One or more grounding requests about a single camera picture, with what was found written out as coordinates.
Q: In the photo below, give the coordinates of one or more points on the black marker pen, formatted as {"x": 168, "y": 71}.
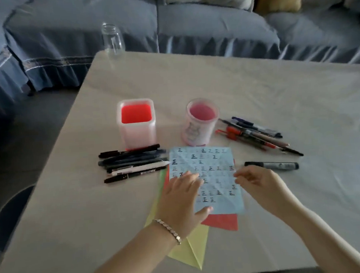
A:
{"x": 107, "y": 154}

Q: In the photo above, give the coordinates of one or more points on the person's left hand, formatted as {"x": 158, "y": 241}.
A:
{"x": 178, "y": 205}

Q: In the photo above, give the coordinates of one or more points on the green paper sheet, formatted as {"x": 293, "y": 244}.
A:
{"x": 163, "y": 185}

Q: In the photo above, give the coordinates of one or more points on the black marker with barcode label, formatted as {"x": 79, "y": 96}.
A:
{"x": 117, "y": 169}

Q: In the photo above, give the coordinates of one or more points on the thick black grey marker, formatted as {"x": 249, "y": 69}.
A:
{"x": 277, "y": 165}

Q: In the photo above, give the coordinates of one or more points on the white pen with black label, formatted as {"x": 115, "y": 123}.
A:
{"x": 145, "y": 168}

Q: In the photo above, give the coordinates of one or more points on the long grey pen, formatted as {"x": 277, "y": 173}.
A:
{"x": 144, "y": 160}

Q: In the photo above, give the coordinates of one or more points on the round pink pen holder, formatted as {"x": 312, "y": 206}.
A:
{"x": 195, "y": 133}

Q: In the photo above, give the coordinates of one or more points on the thin black fineliner pen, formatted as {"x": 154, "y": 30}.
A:
{"x": 133, "y": 174}

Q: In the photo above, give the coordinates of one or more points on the blue paper with writing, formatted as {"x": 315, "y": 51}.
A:
{"x": 219, "y": 175}

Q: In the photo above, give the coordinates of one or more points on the yellow paper sheet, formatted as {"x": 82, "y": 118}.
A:
{"x": 191, "y": 248}

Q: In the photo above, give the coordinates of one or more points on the blue covered sofa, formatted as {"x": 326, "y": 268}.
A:
{"x": 68, "y": 41}

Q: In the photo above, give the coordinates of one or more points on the square white red pen holder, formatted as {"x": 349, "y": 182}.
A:
{"x": 136, "y": 134}

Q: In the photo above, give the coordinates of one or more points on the clear glass jar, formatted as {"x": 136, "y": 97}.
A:
{"x": 113, "y": 41}

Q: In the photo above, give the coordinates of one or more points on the red paper sheet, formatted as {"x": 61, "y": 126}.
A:
{"x": 223, "y": 222}

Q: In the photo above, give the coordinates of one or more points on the person's right forearm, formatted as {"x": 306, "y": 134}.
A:
{"x": 329, "y": 244}

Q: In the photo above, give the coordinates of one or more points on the person's left forearm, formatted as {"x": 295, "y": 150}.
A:
{"x": 124, "y": 265}

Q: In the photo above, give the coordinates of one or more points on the person's right hand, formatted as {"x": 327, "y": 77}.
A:
{"x": 270, "y": 193}

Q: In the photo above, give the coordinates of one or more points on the pile of assorted pens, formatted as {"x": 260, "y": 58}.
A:
{"x": 253, "y": 132}

